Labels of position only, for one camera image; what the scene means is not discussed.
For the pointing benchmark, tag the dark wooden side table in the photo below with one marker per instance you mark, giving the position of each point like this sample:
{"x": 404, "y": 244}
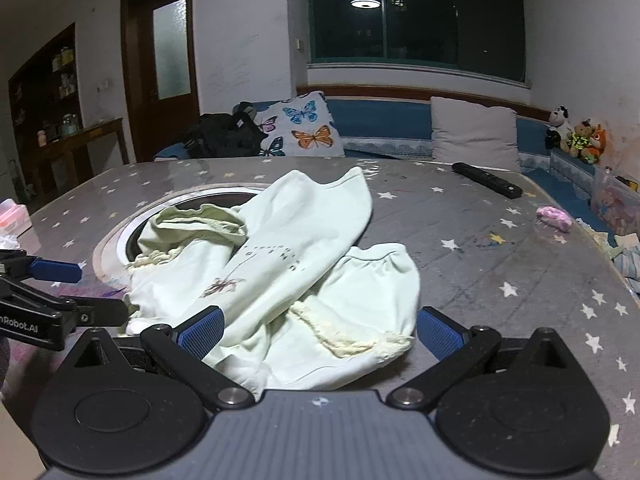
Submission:
{"x": 85, "y": 145}

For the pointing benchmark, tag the small pink cup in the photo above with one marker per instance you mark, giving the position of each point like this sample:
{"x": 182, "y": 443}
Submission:
{"x": 41, "y": 138}

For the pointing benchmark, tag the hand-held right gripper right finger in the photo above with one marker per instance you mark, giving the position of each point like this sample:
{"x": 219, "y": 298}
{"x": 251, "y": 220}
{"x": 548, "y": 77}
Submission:
{"x": 440, "y": 332}

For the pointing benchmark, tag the black remote control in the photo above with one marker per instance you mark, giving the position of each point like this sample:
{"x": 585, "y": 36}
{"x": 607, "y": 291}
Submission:
{"x": 487, "y": 179}

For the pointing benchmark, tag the glass jar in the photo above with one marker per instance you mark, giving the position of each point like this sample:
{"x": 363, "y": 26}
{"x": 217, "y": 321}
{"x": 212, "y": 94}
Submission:
{"x": 68, "y": 125}

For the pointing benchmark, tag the brown door with glass pane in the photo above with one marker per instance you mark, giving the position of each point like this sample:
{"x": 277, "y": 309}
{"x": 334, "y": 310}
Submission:
{"x": 160, "y": 60}

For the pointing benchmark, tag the round built-in induction cooker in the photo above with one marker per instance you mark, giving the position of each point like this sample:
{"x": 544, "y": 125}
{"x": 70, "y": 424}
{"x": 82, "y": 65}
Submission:
{"x": 131, "y": 242}

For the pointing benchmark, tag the orange plush toy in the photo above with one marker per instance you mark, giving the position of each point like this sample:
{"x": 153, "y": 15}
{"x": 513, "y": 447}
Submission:
{"x": 596, "y": 144}

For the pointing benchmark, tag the butterfly print pillow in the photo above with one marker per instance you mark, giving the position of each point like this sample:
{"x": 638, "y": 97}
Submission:
{"x": 300, "y": 127}

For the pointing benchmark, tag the crumpled white plastic wrap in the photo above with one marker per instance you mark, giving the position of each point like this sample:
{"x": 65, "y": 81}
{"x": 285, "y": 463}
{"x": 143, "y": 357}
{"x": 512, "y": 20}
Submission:
{"x": 7, "y": 241}

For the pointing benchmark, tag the black bag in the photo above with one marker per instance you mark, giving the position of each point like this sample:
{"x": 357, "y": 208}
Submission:
{"x": 222, "y": 135}

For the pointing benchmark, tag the blue cushioned sofa bench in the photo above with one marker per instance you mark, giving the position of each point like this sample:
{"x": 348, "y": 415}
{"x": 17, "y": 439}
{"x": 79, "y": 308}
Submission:
{"x": 380, "y": 120}

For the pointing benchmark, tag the light green shirt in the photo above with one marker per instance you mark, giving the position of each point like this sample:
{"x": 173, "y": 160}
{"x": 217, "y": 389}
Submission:
{"x": 310, "y": 240}

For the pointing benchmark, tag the dark glass window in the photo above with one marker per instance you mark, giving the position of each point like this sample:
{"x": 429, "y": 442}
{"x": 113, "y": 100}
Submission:
{"x": 415, "y": 15}

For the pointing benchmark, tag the small pink toy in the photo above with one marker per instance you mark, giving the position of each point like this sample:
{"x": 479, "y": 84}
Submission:
{"x": 554, "y": 216}

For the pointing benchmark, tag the pink tissue box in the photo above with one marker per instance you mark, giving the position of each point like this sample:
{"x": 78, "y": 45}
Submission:
{"x": 12, "y": 215}

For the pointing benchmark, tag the panda plush toy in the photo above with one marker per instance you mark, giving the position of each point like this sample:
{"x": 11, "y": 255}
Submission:
{"x": 559, "y": 125}

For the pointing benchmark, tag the light blue patterned cloth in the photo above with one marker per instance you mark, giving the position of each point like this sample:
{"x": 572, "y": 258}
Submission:
{"x": 627, "y": 260}

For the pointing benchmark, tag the dark wooden shelf cabinet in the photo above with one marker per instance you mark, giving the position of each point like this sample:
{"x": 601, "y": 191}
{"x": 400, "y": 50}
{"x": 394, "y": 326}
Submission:
{"x": 47, "y": 85}

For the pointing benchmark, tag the plain grey pillow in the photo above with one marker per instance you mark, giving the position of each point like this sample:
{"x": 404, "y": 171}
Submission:
{"x": 472, "y": 132}

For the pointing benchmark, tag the clear plastic storage box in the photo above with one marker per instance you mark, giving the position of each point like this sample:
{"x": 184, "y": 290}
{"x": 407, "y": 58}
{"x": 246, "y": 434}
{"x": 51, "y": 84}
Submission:
{"x": 612, "y": 200}

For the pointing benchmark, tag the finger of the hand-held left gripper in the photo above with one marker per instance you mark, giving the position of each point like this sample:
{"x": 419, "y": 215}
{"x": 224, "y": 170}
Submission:
{"x": 100, "y": 312}
{"x": 55, "y": 270}

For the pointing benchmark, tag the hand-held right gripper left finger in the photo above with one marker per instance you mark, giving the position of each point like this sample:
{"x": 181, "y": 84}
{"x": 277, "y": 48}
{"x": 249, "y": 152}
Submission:
{"x": 202, "y": 332}

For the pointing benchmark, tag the grey star-printed tablecloth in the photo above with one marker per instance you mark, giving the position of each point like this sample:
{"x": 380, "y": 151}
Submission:
{"x": 475, "y": 270}

